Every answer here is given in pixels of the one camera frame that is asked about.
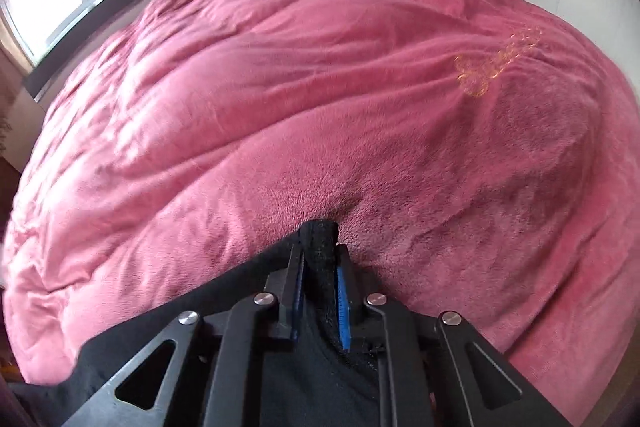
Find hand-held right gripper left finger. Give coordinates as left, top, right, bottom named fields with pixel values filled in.
left=60, top=243, right=307, bottom=427

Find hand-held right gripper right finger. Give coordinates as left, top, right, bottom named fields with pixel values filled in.
left=335, top=244, right=572, bottom=427

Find black pants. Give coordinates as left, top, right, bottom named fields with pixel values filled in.
left=7, top=218, right=436, bottom=427

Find pink fleece blanket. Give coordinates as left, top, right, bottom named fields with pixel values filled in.
left=0, top=0, right=640, bottom=427

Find beige patterned curtain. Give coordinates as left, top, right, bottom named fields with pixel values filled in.
left=0, top=0, right=32, bottom=78

